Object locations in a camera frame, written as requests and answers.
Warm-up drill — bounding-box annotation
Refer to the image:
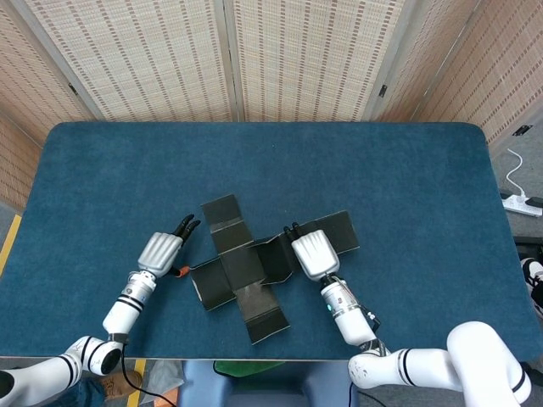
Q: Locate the black foldable cardboard box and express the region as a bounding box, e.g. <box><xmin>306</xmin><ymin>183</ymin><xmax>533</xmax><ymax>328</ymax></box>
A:
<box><xmin>189</xmin><ymin>193</ymin><xmax>361</xmax><ymax>345</ymax></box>

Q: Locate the black and white sneaker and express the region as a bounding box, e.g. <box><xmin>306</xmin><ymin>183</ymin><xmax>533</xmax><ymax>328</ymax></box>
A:
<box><xmin>520</xmin><ymin>256</ymin><xmax>543</xmax><ymax>319</ymax></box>

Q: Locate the left robot hand orange thumb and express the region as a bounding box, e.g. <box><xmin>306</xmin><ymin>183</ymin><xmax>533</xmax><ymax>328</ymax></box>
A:
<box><xmin>136</xmin><ymin>214</ymin><xmax>201</xmax><ymax>280</ymax></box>

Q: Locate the black stand base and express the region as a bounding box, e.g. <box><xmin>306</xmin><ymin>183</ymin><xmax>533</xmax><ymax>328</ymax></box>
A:
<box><xmin>513</xmin><ymin>236</ymin><xmax>543</xmax><ymax>258</ymax></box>

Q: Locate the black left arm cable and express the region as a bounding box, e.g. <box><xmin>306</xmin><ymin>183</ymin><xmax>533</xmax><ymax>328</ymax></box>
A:
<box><xmin>120</xmin><ymin>342</ymin><xmax>177</xmax><ymax>407</ymax></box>

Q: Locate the brown leather shoe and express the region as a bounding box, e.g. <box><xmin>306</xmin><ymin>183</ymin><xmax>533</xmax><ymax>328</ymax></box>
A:
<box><xmin>100</xmin><ymin>367</ymin><xmax>144</xmax><ymax>400</ymax></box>

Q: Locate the blue jeans leg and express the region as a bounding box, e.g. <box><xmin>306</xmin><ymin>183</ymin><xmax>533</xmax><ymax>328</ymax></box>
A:
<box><xmin>78</xmin><ymin>375</ymin><xmax>107</xmax><ymax>407</ymax></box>

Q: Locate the white plastic bag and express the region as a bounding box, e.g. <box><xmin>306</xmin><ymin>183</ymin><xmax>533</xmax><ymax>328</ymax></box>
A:
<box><xmin>143</xmin><ymin>360</ymin><xmax>186</xmax><ymax>395</ymax></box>

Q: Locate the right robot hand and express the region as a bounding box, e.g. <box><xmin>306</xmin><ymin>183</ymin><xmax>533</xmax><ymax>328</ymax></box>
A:
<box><xmin>283</xmin><ymin>222</ymin><xmax>342</xmax><ymax>282</ymax></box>

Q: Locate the woven bamboo screen panel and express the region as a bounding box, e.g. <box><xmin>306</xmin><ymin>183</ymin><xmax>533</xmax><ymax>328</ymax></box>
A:
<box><xmin>368</xmin><ymin>0</ymin><xmax>484</xmax><ymax>124</ymax></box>
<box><xmin>0</xmin><ymin>0</ymin><xmax>103</xmax><ymax>145</ymax></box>
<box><xmin>0</xmin><ymin>110</ymin><xmax>44</xmax><ymax>213</ymax></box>
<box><xmin>12</xmin><ymin>0</ymin><xmax>238</xmax><ymax>124</ymax></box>
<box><xmin>222</xmin><ymin>0</ymin><xmax>419</xmax><ymax>124</ymax></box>
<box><xmin>409</xmin><ymin>0</ymin><xmax>543</xmax><ymax>148</ymax></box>

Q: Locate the blue felt table cover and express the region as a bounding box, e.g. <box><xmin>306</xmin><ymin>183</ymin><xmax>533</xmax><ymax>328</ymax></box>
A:
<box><xmin>0</xmin><ymin>121</ymin><xmax>542</xmax><ymax>364</ymax></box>

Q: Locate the yellow floor tape strip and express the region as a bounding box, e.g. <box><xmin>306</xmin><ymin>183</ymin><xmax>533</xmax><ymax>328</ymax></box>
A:
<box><xmin>0</xmin><ymin>214</ymin><xmax>23</xmax><ymax>276</ymax></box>
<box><xmin>126</xmin><ymin>359</ymin><xmax>148</xmax><ymax>407</ymax></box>

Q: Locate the white power strip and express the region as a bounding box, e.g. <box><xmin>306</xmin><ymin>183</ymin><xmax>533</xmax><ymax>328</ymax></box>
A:
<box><xmin>501</xmin><ymin>192</ymin><xmax>543</xmax><ymax>218</ymax></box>

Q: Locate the white power cable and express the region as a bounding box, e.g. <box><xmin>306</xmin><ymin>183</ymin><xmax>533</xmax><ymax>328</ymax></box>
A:
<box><xmin>507</xmin><ymin>148</ymin><xmax>529</xmax><ymax>200</ymax></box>

